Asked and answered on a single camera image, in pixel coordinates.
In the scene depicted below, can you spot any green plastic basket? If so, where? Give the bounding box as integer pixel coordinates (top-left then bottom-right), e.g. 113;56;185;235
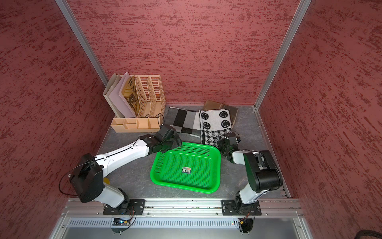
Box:
150;142;221;194

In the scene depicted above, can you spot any yellow round object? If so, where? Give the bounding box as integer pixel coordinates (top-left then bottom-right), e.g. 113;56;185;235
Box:
103;177;110;185

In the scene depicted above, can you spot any left circuit board with wires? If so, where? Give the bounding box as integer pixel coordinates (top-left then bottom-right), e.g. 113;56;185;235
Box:
112;218;131;227

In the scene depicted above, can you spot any brown plaid scarf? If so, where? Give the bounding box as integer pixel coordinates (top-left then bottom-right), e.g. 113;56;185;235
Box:
203;100;239;125

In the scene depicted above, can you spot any beige folder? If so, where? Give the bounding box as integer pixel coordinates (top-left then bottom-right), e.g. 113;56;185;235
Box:
102;73;124;118

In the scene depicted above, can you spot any label sticker in basket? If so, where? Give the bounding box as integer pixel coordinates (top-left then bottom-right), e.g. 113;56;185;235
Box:
182;167;192;174

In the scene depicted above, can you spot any aluminium front rail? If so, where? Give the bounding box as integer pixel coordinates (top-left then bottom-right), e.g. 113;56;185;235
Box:
61;198;305;218

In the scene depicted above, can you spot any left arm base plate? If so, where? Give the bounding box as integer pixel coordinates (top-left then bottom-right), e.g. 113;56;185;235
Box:
103;199;146;216

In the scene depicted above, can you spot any grey black checked scarf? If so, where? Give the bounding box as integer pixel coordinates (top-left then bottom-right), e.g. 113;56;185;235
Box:
164;107;201;137

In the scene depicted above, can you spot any yellow patterned book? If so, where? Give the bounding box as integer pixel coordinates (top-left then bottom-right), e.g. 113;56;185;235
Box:
121;76;140;118

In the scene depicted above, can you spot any lilac folder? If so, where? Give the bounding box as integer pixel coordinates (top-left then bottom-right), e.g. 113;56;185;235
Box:
106;72;136;118

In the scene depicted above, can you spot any beige wooden file organizer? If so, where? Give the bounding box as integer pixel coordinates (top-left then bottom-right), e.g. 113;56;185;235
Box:
110;75;166;133

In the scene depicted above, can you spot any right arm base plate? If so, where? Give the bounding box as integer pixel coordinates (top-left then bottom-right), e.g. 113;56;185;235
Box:
221;200;262;216

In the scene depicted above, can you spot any white black smiley scarf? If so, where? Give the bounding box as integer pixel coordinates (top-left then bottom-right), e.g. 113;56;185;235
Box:
199;109;232;147

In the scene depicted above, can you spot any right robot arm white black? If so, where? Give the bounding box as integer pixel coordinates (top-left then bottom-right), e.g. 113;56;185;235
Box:
217;132;283;215

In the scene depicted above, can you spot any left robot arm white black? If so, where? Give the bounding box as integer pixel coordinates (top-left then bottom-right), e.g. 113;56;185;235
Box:
69;124;182;210

